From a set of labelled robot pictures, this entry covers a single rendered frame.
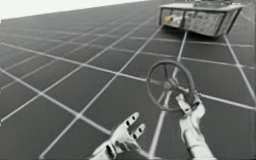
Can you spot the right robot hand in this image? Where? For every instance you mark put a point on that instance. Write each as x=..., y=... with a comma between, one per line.
x=190, y=111

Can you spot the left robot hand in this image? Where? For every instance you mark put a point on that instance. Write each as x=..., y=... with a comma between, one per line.
x=125, y=136

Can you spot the dark steering wheel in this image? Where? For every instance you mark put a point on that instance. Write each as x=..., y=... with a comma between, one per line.
x=170, y=85

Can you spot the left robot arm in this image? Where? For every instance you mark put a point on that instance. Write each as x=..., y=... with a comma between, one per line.
x=101, y=152

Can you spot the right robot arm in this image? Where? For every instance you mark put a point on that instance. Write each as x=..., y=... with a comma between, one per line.
x=199, y=146

